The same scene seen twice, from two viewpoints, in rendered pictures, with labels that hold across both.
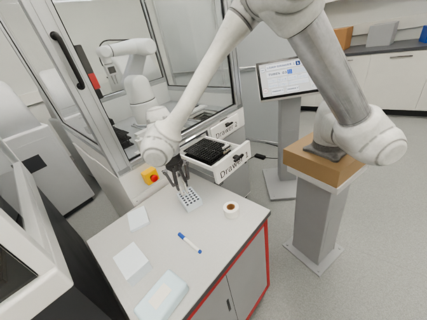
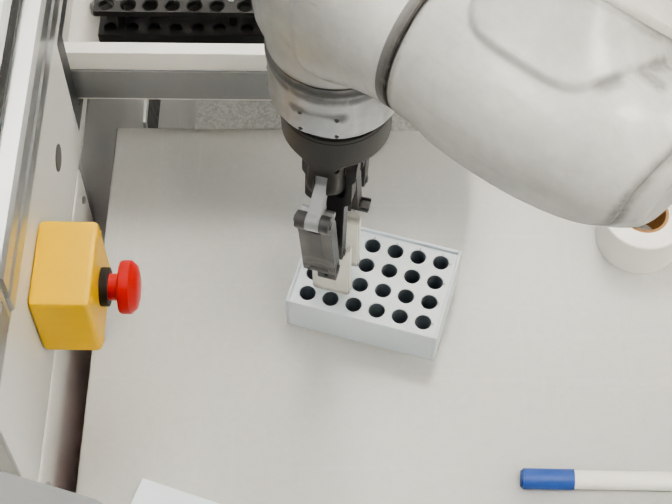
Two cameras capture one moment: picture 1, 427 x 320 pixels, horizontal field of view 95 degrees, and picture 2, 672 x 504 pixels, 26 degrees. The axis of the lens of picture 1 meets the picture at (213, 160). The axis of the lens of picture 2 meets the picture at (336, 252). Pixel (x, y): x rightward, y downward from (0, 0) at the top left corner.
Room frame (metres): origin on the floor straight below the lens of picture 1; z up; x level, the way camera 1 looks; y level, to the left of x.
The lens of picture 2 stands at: (0.38, 0.62, 1.80)
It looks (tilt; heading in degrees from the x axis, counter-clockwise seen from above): 59 degrees down; 311
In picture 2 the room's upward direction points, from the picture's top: straight up
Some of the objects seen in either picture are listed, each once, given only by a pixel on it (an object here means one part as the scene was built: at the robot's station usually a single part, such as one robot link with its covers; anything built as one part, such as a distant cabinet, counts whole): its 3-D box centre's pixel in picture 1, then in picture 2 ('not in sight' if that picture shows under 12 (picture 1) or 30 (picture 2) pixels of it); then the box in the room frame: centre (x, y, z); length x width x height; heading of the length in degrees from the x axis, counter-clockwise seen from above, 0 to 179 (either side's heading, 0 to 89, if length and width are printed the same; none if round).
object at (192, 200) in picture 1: (189, 199); (374, 287); (0.75, 0.16, 0.78); 0.12 x 0.08 x 0.04; 25
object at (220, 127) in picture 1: (225, 127); not in sight; (1.31, -0.13, 0.87); 0.29 x 0.02 x 0.11; 130
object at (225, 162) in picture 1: (233, 160); not in sight; (0.86, -0.10, 0.87); 0.29 x 0.02 x 0.11; 130
